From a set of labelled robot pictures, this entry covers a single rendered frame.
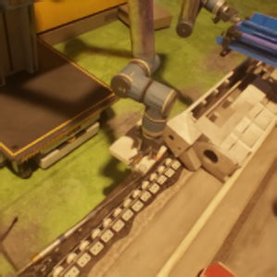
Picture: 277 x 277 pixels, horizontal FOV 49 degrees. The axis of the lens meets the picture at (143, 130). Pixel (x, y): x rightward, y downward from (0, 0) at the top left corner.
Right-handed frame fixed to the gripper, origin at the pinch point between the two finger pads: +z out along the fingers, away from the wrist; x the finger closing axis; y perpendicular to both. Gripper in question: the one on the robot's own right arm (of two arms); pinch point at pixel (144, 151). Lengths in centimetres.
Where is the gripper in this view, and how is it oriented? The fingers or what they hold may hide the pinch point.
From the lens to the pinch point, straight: 147.3
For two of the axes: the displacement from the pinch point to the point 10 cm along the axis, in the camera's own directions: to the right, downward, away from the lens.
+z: -1.8, 6.8, 7.1
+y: -6.1, 4.9, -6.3
